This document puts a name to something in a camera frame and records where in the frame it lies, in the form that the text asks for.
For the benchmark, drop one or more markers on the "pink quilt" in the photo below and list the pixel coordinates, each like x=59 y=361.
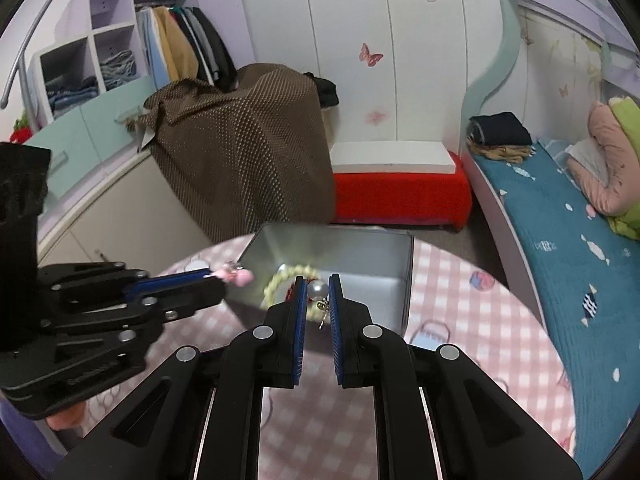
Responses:
x=605 y=160

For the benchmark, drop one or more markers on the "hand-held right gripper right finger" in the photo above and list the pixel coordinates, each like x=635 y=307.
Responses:
x=336 y=340

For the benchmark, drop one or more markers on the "grey metal box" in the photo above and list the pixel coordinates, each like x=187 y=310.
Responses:
x=360 y=270

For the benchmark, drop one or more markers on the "folded dark clothes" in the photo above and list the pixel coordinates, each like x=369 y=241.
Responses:
x=500 y=130

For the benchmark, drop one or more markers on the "white wardrobe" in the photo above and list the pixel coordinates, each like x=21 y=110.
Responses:
x=350 y=20

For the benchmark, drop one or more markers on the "red plush toy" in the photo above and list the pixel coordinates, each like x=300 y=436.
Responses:
x=21 y=131

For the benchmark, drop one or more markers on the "white board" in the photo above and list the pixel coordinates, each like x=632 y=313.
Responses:
x=390 y=157

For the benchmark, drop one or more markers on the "folded tan clothes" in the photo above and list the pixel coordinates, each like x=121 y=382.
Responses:
x=502 y=153

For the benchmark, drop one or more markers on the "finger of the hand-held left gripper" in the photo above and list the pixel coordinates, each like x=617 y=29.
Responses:
x=170 y=280
x=195 y=300

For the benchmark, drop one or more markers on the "person's left hand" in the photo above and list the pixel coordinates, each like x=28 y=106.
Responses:
x=67 y=416

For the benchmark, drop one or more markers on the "teal bunk bed frame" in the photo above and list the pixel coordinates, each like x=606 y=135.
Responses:
x=487 y=85

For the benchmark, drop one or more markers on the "pale pink butterfly decal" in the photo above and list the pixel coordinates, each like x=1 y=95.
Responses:
x=375 y=117

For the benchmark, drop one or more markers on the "purple stair shelf cabinet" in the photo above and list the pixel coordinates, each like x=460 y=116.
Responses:
x=110 y=10

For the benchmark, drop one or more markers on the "folded blue jeans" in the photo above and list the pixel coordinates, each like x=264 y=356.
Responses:
x=72 y=95
x=117 y=67

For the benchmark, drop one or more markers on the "red stool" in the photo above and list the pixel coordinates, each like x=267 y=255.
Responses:
x=400 y=200

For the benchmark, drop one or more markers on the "white pillow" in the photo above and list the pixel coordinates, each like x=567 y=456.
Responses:
x=585 y=155

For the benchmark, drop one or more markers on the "brown dotted cloth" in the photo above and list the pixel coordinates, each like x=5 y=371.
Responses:
x=240 y=160

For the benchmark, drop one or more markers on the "black garment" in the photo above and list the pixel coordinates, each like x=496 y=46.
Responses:
x=325 y=91

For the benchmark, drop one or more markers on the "grey metal handrail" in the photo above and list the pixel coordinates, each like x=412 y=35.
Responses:
x=30 y=25

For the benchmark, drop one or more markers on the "pearl earring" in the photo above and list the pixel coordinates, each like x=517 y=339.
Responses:
x=316 y=290

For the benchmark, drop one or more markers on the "row of hanging clothes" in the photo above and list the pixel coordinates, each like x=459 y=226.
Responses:
x=185 y=45

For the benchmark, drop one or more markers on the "pink checked tablecloth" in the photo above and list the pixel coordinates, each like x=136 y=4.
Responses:
x=475 y=340

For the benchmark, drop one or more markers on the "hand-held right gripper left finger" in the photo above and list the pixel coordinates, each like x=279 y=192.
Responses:
x=300 y=330

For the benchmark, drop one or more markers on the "small pink butterfly decal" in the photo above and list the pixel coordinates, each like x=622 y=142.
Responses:
x=563 y=89

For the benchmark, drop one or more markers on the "person's left forearm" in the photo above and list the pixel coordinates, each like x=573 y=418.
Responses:
x=25 y=440

